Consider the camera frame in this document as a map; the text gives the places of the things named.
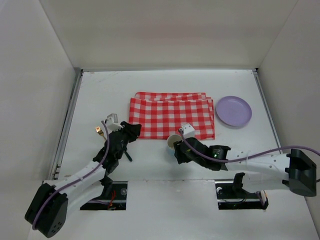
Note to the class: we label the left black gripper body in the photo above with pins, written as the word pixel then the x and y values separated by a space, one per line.
pixel 123 133

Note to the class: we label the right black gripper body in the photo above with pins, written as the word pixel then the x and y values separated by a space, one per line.
pixel 184 149

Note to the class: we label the gold knife black handle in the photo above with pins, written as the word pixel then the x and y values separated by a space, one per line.
pixel 127 155

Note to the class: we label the blue white mug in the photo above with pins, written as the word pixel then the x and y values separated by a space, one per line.
pixel 170 142

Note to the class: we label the gold fork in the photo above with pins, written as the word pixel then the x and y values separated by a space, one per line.
pixel 100 132

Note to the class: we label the red white checkered cloth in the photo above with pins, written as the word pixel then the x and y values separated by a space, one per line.
pixel 162 114

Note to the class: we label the purple plastic plate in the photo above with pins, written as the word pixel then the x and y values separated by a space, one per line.
pixel 233 111

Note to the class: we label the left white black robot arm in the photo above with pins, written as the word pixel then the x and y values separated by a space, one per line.
pixel 52 204

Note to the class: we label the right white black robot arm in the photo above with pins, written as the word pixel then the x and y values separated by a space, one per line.
pixel 293 171

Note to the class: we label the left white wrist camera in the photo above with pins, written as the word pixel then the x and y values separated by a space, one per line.
pixel 112 122

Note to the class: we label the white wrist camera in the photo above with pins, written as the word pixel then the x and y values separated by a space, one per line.
pixel 188 131
pixel 112 122

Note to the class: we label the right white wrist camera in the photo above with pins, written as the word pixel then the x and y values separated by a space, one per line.
pixel 188 131

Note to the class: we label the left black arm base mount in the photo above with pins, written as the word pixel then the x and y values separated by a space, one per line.
pixel 112 198

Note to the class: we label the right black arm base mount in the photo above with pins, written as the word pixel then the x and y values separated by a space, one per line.
pixel 231 195

